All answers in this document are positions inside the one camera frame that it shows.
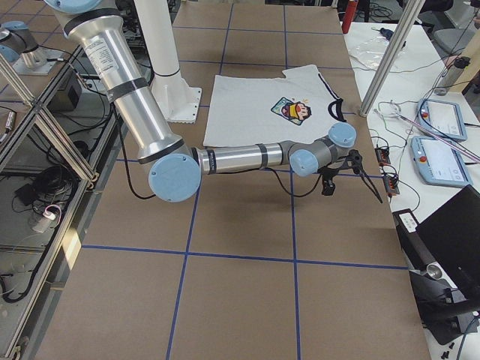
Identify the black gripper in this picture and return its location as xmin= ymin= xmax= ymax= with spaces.
xmin=317 ymin=149 xmax=383 ymax=203

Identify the grey cartoon print t-shirt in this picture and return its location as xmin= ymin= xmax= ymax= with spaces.
xmin=203 ymin=64 xmax=345 ymax=147

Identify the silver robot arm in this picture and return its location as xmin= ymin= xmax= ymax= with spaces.
xmin=47 ymin=1 xmax=380 ymax=203

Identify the near blue teach pendant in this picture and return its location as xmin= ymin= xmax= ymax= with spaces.
xmin=410 ymin=136 xmax=473 ymax=188

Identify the blue teach pendant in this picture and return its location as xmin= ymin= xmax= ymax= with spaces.
xmin=417 ymin=99 xmax=467 ymax=141
xmin=410 ymin=136 xmax=473 ymax=188

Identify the far blue teach pendant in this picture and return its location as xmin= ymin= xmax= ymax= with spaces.
xmin=417 ymin=99 xmax=467 ymax=141

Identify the clear plastic sheet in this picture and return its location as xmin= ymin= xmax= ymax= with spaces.
xmin=348 ymin=36 xmax=389 ymax=70

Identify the grey water bottle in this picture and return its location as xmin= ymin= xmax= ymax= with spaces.
xmin=442 ymin=56 xmax=470 ymax=91

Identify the red cylinder bottle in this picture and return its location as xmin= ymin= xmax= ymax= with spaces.
xmin=341 ymin=0 xmax=358 ymax=35

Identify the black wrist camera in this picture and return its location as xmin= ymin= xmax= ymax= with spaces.
xmin=322 ymin=175 xmax=336 ymax=197

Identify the aluminium frame post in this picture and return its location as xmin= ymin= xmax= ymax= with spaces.
xmin=358 ymin=0 xmax=425 ymax=117

